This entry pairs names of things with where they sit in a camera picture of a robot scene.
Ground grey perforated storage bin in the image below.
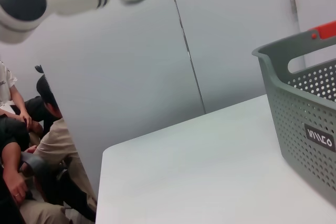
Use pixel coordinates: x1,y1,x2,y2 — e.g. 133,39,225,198
251,20,336,210

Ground person in beige shirt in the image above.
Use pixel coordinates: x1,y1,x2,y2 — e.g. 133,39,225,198
19,73,98,222

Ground dark chair armrest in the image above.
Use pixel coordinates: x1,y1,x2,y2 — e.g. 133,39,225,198
20,152,52,183

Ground person in white shirt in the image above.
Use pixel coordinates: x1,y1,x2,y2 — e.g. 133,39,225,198
0,60,57,141

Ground person in dark top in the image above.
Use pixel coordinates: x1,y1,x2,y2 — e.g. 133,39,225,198
0,118,70,224

